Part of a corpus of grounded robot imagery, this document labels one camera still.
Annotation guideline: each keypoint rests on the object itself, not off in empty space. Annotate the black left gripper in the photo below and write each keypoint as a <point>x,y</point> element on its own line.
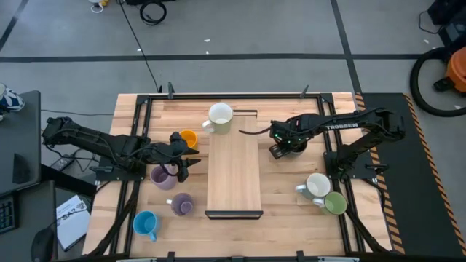
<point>165,153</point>

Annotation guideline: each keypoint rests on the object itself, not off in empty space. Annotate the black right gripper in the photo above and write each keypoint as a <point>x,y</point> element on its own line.
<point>291,131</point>

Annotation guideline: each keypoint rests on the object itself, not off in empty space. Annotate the dark brown glazed mug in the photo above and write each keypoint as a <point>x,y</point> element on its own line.
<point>299,150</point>

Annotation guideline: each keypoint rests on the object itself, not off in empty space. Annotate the purple ridged mug brown rim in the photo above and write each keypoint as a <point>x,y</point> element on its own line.
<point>182,204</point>

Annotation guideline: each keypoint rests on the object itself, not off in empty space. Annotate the light blue mug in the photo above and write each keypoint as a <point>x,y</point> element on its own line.
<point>145,222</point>

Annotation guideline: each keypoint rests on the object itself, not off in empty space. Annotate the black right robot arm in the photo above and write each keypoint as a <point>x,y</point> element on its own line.
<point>367,118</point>

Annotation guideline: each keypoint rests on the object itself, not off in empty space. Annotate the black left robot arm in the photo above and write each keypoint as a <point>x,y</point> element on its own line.
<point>109,145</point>

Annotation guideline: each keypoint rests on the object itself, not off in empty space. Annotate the wooden riser shelf black legs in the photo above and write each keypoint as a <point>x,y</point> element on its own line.
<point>233,174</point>

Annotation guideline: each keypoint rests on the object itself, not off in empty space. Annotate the black power adapter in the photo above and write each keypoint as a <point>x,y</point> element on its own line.
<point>62,163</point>

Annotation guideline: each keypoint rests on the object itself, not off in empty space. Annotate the white printed booklet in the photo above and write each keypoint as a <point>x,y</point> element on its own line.
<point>73,229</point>

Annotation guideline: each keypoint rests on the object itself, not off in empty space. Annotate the black mat with hazard stripes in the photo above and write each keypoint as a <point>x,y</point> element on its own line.
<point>426,189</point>

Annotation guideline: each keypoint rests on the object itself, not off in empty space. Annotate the black desk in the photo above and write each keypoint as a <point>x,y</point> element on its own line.
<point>22,138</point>
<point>25,218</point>

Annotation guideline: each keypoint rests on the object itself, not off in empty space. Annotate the black computer mouse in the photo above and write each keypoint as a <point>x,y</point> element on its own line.
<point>43,247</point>

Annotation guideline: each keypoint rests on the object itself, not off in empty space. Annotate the blue white patterned object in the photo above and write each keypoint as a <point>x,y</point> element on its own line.
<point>12,102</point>

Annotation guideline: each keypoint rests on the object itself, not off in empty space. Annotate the black keyboard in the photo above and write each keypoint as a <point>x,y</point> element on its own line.
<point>6,214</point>

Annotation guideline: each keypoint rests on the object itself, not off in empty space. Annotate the orange shop vacuum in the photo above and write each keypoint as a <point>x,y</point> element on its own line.
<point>458,69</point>

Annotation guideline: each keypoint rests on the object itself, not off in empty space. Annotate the black equipment case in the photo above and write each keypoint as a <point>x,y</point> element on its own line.
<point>451,14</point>

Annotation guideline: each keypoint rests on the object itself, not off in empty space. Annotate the black metal table frame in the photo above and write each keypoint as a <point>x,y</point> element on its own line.
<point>233,96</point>

